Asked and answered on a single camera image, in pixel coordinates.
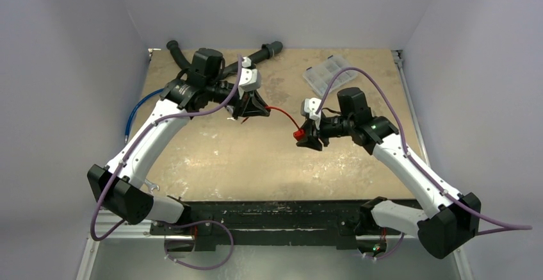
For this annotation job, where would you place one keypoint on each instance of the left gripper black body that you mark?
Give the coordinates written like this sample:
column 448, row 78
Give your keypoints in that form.
column 240, row 104

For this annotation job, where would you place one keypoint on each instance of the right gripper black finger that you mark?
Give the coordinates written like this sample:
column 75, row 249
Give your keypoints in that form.
column 309, row 127
column 310, row 142

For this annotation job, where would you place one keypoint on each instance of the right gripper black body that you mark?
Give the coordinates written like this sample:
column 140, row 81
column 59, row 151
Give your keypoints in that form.
column 319, row 129

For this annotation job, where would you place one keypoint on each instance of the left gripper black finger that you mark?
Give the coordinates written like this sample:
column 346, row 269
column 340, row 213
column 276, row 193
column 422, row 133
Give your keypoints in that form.
column 255, row 100
column 253, row 112

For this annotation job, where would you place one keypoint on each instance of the red cable lock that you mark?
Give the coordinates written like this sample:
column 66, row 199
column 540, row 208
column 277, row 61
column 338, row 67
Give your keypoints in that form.
column 299, row 133

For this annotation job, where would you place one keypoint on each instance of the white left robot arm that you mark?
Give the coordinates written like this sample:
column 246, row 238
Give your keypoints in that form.
column 203, row 86

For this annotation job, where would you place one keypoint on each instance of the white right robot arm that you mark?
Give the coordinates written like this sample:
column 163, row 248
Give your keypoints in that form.
column 445, row 219

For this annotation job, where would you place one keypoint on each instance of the clear plastic organizer box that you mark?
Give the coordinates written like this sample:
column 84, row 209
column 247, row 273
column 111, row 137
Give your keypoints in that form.
column 319, row 76

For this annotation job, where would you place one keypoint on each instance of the small silver wrench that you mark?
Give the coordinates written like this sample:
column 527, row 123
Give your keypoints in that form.
column 151, row 186

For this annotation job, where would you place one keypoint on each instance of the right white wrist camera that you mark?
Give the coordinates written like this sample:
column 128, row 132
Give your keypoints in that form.
column 309, row 107

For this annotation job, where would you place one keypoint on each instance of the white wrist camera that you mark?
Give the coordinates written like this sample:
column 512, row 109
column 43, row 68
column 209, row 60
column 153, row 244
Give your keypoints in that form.
column 309, row 107
column 250, row 76

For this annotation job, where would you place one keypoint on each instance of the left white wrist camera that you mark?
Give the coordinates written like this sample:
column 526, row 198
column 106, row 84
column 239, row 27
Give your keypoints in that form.
column 250, row 76

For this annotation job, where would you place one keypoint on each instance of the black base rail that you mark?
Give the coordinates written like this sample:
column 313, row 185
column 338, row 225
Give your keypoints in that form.
column 332, row 223

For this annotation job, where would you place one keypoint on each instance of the aluminium frame rail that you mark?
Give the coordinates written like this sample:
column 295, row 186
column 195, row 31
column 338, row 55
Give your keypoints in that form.
column 132, row 252

